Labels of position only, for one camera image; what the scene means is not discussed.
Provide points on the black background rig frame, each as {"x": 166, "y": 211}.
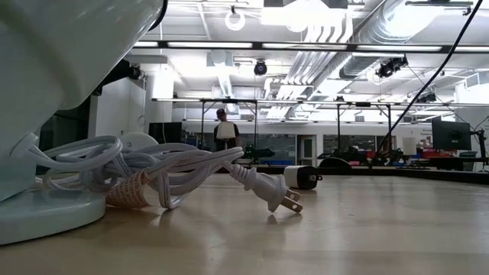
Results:
{"x": 363, "y": 104}
{"x": 229, "y": 101}

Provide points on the black background screen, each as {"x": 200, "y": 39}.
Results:
{"x": 164, "y": 132}

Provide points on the white charger black face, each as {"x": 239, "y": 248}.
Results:
{"x": 302, "y": 176}

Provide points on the black computer monitor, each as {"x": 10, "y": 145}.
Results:
{"x": 451, "y": 135}

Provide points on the black background robot arm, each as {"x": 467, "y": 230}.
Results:
{"x": 261, "y": 154}

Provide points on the black ceiling track lights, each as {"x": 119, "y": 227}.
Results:
{"x": 391, "y": 66}

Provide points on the person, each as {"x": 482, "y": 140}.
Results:
{"x": 221, "y": 114}

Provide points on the white appliance with base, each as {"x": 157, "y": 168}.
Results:
{"x": 46, "y": 57}

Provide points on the black overhead light bar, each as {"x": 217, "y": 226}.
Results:
{"x": 446, "y": 49}

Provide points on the black table frame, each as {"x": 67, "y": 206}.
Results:
{"x": 439, "y": 173}

